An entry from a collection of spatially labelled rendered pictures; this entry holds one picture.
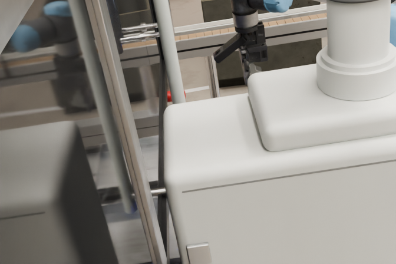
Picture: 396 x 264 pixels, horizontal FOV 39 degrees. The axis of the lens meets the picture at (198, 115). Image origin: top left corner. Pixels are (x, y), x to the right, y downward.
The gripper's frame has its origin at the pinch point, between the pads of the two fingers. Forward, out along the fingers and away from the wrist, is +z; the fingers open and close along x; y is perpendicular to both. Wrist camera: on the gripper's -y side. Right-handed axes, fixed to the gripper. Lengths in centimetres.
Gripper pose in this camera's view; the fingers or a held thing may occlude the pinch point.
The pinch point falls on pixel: (246, 84)
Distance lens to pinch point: 177.9
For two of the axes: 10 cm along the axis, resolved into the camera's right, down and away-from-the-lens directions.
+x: -0.7, -4.9, 8.7
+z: 1.5, 8.5, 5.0
